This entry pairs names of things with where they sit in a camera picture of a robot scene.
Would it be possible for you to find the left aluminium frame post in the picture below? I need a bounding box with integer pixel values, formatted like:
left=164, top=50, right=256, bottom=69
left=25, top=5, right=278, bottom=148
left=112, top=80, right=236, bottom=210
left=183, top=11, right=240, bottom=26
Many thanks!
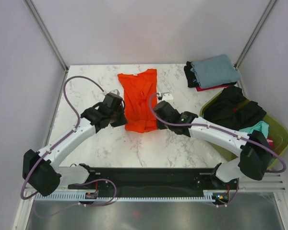
left=24, top=0, right=69, bottom=72

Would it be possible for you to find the black t shirt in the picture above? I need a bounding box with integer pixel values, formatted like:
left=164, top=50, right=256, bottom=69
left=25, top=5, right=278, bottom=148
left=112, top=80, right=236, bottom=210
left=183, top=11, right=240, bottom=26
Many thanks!
left=203, top=86, right=266, bottom=131
left=184, top=61, right=199, bottom=88

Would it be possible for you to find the red folded t shirt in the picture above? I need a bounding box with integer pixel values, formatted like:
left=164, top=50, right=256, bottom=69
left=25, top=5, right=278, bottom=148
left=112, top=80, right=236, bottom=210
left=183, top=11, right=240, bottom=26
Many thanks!
left=195, top=82, right=237, bottom=92

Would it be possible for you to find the teal t shirt in bin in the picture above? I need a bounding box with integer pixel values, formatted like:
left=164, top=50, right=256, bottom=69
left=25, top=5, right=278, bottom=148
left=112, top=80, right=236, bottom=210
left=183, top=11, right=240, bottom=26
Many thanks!
left=239, top=121, right=269, bottom=138

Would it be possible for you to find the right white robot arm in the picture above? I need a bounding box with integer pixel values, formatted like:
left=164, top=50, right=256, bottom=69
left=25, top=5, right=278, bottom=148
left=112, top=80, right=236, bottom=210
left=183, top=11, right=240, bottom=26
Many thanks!
left=152, top=101, right=274, bottom=189

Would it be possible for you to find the black folded t shirt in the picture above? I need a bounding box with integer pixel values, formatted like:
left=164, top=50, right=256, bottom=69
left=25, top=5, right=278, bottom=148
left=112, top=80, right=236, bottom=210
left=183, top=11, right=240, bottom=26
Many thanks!
left=184, top=61, right=199, bottom=88

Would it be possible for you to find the orange t shirt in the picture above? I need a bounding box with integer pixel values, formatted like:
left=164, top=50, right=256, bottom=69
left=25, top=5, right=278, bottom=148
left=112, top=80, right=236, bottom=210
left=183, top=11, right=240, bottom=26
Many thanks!
left=118, top=69, right=157, bottom=133

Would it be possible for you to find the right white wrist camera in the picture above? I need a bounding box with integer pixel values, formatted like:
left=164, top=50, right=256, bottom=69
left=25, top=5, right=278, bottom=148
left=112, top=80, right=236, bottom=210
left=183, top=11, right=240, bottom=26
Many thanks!
left=157, top=92, right=174, bottom=101

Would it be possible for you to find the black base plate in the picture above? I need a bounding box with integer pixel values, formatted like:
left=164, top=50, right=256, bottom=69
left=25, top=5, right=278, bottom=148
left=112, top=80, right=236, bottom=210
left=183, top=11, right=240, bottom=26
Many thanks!
left=68, top=166, right=238, bottom=197

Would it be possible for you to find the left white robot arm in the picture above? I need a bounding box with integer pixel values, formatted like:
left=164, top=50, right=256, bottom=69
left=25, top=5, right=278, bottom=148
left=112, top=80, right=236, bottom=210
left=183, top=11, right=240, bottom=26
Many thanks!
left=22, top=92, right=127, bottom=196

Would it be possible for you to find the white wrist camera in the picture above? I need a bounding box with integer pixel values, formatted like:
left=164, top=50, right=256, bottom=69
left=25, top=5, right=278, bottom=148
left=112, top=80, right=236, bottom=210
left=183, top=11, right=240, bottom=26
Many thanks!
left=157, top=92, right=174, bottom=101
left=102, top=89, right=120, bottom=96

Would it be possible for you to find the white slotted cable duct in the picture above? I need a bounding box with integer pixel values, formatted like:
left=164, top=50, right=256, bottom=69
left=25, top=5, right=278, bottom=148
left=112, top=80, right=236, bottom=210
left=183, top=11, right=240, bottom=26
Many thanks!
left=34, top=191, right=215, bottom=202

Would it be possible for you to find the grey-blue folded t shirt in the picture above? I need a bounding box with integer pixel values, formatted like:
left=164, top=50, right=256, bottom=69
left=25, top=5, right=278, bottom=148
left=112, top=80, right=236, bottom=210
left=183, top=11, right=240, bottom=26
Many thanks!
left=191, top=54, right=240, bottom=89

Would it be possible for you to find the purple cable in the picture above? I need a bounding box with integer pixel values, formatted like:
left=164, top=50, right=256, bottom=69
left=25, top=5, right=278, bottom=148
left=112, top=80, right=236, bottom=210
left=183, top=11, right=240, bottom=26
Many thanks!
left=20, top=76, right=118, bottom=207
left=150, top=92, right=287, bottom=208

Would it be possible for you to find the pink garment in bin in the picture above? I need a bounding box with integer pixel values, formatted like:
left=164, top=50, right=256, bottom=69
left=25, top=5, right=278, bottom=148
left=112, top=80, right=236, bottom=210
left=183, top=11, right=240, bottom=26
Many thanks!
left=266, top=138, right=274, bottom=149

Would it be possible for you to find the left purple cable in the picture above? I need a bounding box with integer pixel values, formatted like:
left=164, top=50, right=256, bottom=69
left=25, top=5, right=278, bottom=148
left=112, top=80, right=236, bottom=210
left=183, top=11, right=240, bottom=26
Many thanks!
left=20, top=76, right=118, bottom=207

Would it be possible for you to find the aluminium rail bar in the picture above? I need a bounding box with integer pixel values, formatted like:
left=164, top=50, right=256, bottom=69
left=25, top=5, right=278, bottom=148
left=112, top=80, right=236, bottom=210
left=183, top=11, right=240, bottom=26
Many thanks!
left=23, top=171, right=286, bottom=192

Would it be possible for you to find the right aluminium frame post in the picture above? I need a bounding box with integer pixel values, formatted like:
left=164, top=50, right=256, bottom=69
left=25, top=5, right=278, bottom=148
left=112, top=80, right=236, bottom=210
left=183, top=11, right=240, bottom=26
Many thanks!
left=234, top=0, right=279, bottom=70

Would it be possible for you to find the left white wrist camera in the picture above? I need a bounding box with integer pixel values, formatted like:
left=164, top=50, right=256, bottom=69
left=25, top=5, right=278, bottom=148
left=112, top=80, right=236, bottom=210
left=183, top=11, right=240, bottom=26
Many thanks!
left=102, top=89, right=120, bottom=96

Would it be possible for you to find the aluminium frame post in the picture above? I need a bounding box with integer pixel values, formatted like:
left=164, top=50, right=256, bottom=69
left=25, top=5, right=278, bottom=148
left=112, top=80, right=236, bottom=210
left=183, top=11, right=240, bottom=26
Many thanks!
left=24, top=0, right=69, bottom=72
left=234, top=0, right=279, bottom=70

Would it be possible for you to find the green plastic bin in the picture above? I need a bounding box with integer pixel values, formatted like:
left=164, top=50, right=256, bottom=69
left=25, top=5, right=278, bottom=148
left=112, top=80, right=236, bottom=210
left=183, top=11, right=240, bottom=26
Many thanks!
left=199, top=92, right=288, bottom=170

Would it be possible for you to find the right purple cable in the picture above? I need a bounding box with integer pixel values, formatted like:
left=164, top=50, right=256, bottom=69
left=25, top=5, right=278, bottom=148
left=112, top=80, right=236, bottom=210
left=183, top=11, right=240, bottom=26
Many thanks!
left=150, top=92, right=287, bottom=208

